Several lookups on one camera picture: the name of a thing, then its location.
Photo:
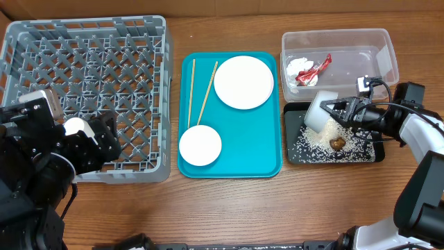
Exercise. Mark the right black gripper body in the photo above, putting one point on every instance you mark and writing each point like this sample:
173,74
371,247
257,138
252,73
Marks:
354,111

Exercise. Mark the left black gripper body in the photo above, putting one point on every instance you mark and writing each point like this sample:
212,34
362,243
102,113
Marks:
76,153

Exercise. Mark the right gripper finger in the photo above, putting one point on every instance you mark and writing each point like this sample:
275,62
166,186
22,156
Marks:
337,105
343,117

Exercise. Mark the grey-green bowl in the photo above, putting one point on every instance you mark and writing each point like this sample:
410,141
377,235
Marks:
316,118

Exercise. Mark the white rice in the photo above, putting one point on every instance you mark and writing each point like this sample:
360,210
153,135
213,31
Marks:
313,148

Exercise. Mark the white cup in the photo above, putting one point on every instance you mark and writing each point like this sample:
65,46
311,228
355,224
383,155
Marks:
76,124

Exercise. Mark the red snack wrapper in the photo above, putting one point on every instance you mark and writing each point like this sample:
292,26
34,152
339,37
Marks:
310,77

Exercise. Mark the wooden chopstick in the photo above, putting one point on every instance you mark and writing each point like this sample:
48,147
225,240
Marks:
207,92
191,92

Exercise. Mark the brown food chunk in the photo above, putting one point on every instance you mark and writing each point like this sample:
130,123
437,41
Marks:
337,144

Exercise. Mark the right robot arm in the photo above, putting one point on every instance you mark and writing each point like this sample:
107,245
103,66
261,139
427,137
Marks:
417,221

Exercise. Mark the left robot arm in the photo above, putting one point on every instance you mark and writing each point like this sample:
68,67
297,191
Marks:
28,206

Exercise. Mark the black waste tray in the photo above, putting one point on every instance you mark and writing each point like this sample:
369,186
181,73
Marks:
294,114

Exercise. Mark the clear plastic bin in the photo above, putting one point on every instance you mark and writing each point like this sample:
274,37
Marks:
355,52

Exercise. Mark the crumpled white tissue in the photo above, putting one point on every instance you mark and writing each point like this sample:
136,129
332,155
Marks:
295,67

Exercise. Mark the grey plastic dish rack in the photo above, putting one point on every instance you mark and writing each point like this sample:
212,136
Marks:
118,64

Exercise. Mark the teal plastic tray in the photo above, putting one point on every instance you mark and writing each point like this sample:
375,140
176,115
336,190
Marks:
251,139

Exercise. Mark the large white plate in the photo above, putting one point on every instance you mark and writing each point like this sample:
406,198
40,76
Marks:
243,82

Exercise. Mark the small pink plate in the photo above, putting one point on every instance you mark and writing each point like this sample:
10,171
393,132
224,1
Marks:
200,145

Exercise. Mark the black bar at table edge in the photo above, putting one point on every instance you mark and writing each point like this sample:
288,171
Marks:
143,242

